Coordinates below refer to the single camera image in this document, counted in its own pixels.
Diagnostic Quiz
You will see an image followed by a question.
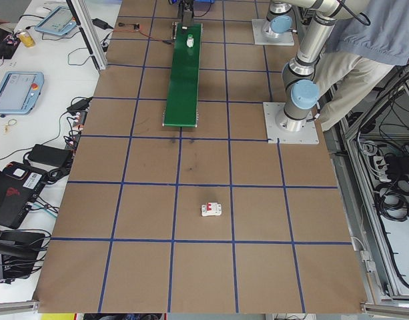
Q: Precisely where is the green conveyor belt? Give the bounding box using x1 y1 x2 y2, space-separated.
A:
161 21 204 129

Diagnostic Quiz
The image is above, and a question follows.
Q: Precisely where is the small black power adapter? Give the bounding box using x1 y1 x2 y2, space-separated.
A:
92 18 114 30

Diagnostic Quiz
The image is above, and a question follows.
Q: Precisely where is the blue grey teach pendant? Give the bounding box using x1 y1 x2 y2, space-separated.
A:
35 5 77 35
0 71 45 116

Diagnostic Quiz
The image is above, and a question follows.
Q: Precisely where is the medium black power adapter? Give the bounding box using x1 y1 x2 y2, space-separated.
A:
66 97 93 113

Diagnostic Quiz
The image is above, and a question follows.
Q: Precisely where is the power strip with red switches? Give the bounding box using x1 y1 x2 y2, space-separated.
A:
64 109 89 149

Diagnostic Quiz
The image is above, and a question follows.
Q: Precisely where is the yellow drink can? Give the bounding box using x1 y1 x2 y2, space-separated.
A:
17 29 36 48

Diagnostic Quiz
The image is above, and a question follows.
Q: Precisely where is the person in beige trousers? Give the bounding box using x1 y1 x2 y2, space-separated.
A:
312 0 409 133

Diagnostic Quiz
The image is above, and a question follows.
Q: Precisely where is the white red circuit breaker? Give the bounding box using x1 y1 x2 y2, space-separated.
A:
199 201 224 218

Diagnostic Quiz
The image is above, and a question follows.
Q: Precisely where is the large black power adapter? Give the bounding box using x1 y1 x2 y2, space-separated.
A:
27 143 74 167

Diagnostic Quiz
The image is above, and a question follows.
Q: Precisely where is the white power strip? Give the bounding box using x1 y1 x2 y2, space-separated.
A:
370 153 392 183

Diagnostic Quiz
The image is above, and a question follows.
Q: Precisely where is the black box with red logo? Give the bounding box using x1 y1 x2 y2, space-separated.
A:
0 161 48 230

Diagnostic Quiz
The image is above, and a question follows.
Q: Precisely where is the red black conveyor wire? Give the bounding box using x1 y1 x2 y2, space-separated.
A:
139 28 174 45

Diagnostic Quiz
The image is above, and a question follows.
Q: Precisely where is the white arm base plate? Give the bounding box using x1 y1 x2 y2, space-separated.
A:
263 101 320 146
251 18 296 46

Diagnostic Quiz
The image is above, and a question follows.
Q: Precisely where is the aluminium frame post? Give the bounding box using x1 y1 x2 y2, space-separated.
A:
65 0 107 71

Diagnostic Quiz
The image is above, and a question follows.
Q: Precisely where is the thin green cable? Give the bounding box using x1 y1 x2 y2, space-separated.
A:
66 47 100 67

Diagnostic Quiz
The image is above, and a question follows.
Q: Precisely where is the electronics board with wires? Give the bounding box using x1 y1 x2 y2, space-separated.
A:
2 31 20 46

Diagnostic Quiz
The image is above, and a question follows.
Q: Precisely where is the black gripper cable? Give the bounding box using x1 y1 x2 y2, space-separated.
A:
337 0 372 27

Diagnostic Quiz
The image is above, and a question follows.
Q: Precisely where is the metal bar V-shaped frame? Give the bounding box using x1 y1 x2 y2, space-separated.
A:
324 56 409 305

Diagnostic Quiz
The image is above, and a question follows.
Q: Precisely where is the black cable coil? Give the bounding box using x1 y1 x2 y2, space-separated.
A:
373 181 409 221

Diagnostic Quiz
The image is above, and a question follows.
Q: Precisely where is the aluminium frame bar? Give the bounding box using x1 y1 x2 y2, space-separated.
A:
0 299 41 315
360 301 409 317

